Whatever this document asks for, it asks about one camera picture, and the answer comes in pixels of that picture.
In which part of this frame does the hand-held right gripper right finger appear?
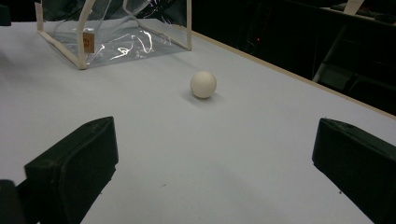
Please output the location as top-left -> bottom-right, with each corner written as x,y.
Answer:
311,117 -> 396,224

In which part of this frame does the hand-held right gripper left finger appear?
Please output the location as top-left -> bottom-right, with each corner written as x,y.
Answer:
24,116 -> 120,224

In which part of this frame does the clear plastic bag beige trim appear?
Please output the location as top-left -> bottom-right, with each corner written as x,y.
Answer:
35,0 -> 193,70

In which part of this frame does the white ball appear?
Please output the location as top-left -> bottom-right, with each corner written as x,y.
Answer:
190,70 -> 218,100

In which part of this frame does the black chair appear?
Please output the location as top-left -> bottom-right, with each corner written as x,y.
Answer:
312,24 -> 396,115

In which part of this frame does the white table mat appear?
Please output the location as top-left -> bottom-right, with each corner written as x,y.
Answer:
0,18 -> 396,224

